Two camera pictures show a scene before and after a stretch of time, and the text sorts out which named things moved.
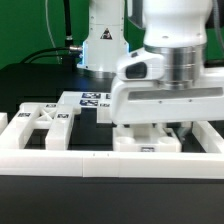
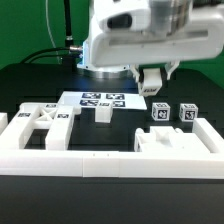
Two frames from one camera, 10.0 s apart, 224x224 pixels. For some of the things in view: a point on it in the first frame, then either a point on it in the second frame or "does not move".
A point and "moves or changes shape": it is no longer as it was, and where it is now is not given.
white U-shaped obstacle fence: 121,164 does not move
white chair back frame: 55,117 does not move
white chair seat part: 157,138 moves or changes shape
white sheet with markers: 86,99 does not move
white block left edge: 3,121 does not move
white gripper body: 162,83 to 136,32
